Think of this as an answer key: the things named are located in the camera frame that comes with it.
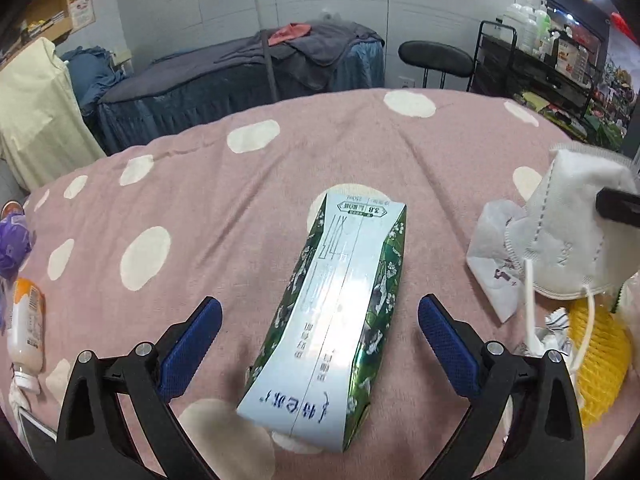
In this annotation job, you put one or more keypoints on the purple crumpled wrapper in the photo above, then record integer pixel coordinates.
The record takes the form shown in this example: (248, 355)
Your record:
(12, 245)

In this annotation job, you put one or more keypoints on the yellow foam fruit net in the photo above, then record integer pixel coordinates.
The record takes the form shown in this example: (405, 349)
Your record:
(600, 360)

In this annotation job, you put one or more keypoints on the wall socket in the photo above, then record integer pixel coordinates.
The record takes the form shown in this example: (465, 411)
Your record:
(406, 82)

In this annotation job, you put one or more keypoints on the grey towel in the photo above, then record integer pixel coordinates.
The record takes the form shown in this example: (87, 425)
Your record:
(325, 42)

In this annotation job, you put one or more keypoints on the wall poster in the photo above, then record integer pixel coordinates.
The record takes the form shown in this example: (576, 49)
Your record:
(81, 4)

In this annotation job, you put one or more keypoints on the green and white milk carton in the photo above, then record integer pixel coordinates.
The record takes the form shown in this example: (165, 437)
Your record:
(325, 320)

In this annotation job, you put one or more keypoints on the white face mask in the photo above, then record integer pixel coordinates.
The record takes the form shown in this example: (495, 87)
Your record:
(565, 220)

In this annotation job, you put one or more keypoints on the green potted plant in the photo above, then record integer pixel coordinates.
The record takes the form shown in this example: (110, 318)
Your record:
(612, 105)

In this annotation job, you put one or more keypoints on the blue bedding pile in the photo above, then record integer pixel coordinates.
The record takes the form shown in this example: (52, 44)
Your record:
(92, 75)

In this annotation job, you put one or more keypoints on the white bottle with orange label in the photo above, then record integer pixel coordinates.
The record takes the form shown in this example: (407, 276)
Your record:
(26, 330)

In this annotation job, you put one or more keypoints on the massage bed with blue cover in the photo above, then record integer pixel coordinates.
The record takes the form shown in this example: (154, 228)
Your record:
(190, 95)

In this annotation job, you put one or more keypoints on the green pump bottle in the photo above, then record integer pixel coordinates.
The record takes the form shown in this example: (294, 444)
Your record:
(543, 27)

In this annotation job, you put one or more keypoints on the cream cloth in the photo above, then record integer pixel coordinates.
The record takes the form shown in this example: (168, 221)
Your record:
(35, 110)

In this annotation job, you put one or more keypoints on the wooden cubby shelf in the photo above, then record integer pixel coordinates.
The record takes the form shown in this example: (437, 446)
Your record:
(47, 5)

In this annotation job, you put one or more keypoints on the black round stool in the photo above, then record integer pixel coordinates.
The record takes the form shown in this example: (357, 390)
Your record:
(435, 57)

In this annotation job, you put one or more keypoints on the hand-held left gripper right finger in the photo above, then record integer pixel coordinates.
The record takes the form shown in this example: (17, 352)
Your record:
(445, 340)

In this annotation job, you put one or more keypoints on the striped candy wrapper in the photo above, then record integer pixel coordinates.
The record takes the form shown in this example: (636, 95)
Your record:
(556, 327)

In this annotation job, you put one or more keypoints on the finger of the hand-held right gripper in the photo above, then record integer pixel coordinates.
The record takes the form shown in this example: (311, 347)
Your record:
(620, 205)

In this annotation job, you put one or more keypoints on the black trolley cart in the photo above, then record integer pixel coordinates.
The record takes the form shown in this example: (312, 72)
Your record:
(520, 75)

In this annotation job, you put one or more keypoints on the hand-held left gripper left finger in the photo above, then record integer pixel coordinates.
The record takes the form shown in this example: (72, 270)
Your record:
(195, 340)

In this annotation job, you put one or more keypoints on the pink polka dot blanket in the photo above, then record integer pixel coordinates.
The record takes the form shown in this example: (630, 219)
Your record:
(200, 240)

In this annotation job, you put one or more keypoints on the red cloth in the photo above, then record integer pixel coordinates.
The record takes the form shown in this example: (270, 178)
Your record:
(287, 34)

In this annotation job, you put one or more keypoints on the white printed plastic bag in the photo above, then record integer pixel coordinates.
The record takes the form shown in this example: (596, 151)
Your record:
(492, 260)

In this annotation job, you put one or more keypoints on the smartphone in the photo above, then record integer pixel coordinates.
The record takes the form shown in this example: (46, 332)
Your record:
(37, 435)

